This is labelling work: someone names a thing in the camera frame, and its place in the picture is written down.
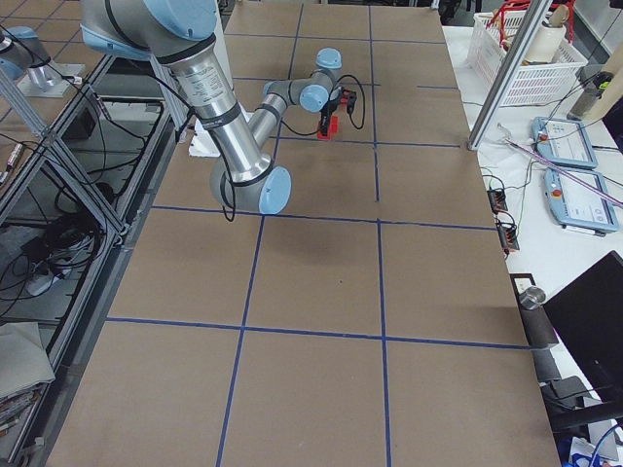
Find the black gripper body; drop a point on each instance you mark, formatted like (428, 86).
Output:
(331, 108)

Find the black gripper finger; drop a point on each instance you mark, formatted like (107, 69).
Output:
(324, 125)

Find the red block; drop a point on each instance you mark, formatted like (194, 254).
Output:
(334, 128)

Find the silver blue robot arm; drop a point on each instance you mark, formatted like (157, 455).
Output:
(180, 35)

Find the upper teach pendant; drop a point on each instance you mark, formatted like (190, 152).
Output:
(563, 142)

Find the teach pendant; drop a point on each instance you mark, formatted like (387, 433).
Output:
(576, 198)
(563, 142)

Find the lower teach pendant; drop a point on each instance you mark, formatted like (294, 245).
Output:
(576, 198)

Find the small metal cup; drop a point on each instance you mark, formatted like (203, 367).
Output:
(531, 298)

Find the black monitor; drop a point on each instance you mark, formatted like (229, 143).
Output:
(587, 317)

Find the aluminium frame post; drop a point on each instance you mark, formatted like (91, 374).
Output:
(508, 70)

